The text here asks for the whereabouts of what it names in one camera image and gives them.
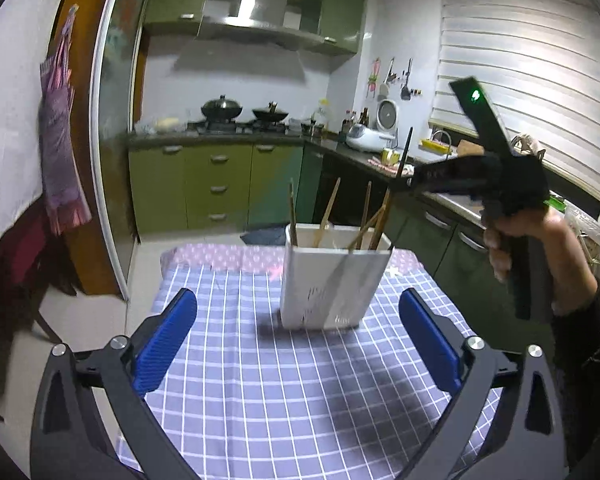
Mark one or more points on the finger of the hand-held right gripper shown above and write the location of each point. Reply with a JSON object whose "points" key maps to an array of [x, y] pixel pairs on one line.
{"points": [[445, 175]]}

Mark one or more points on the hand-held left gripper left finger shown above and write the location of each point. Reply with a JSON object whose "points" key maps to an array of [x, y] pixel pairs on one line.
{"points": [[165, 340]]}

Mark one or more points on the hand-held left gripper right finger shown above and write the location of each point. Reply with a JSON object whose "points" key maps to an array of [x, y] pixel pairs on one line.
{"points": [[430, 340]]}

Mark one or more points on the black chopstick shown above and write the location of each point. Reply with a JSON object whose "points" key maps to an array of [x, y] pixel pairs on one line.
{"points": [[406, 155]]}

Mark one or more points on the wooden chopstick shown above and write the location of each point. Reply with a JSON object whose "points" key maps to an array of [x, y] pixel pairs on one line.
{"points": [[293, 210], [370, 224], [330, 207], [366, 205], [384, 210]]}

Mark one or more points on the white utensil holder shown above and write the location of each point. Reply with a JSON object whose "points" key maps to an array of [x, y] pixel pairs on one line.
{"points": [[330, 285]]}

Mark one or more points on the person's right forearm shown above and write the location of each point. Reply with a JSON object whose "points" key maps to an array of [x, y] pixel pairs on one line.
{"points": [[575, 280]]}

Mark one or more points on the person's right hand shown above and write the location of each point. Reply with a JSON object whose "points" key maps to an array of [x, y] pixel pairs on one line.
{"points": [[502, 245]]}

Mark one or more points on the yellow faucet rack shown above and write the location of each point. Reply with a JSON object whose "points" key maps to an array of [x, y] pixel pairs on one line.
{"points": [[435, 146]]}

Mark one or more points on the wooden cutting board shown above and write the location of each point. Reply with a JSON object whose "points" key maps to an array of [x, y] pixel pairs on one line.
{"points": [[470, 150]]}

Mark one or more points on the curved steel faucet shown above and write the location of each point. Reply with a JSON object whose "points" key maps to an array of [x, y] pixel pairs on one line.
{"points": [[442, 137]]}

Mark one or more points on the dark lower cabinet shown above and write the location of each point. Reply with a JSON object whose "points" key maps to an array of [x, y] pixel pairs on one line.
{"points": [[445, 240]]}

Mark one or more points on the pink cloth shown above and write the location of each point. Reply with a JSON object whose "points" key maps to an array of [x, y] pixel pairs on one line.
{"points": [[380, 166]]}

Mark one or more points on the white rice cooker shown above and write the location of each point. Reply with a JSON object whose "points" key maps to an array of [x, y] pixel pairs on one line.
{"points": [[370, 135]]}

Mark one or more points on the black spatula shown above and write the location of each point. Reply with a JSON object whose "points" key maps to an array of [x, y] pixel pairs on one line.
{"points": [[406, 85]]}

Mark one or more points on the clear plastic bags clutter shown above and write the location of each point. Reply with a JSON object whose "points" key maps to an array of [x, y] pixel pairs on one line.
{"points": [[592, 240]]}

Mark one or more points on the dark sauce bottle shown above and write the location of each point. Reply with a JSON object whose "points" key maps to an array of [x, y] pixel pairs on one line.
{"points": [[364, 117]]}

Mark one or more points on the purple dotted cloth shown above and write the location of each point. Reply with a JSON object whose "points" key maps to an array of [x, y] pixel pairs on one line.
{"points": [[220, 255]]}

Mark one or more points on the white window blind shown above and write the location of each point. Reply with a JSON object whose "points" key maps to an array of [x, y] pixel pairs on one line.
{"points": [[530, 60]]}

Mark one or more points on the blue checked tablecloth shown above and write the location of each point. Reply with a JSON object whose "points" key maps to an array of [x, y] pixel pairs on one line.
{"points": [[290, 385]]}

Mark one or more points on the clear oil bottle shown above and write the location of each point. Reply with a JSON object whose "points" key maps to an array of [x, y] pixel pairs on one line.
{"points": [[321, 120]]}

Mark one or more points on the blue floor mat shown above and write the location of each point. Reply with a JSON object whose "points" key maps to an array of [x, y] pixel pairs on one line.
{"points": [[262, 236]]}

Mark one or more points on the dark red chair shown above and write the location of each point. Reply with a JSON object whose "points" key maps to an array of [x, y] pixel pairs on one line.
{"points": [[25, 260]]}

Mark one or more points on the green lower cabinet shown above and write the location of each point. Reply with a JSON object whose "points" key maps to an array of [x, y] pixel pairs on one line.
{"points": [[215, 185]]}

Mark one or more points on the dark stone countertop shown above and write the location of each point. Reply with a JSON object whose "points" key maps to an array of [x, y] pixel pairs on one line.
{"points": [[280, 138]]}

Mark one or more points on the black open wok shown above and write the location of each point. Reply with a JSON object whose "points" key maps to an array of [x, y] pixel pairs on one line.
{"points": [[270, 114]]}

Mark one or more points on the black gas stove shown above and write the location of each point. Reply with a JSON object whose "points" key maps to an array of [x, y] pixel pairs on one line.
{"points": [[245, 127]]}

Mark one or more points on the purple checked apron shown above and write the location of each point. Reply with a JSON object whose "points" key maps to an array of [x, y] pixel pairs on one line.
{"points": [[60, 160]]}

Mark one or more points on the glass sliding door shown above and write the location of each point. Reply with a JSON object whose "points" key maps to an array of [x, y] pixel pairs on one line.
{"points": [[115, 135]]}

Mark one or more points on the clear plastic bag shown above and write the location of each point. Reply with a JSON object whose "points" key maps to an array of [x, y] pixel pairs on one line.
{"points": [[162, 125]]}

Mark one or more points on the black lidded wok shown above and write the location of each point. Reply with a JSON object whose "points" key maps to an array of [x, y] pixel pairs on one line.
{"points": [[221, 109]]}

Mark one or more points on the steel range hood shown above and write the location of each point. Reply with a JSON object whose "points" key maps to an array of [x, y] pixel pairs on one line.
{"points": [[260, 15]]}

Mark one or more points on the white hanging sheet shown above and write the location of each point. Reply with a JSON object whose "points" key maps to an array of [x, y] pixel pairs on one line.
{"points": [[10, 135]]}

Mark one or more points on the pink wall hanger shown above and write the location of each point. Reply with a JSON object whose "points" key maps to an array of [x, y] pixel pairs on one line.
{"points": [[374, 77]]}

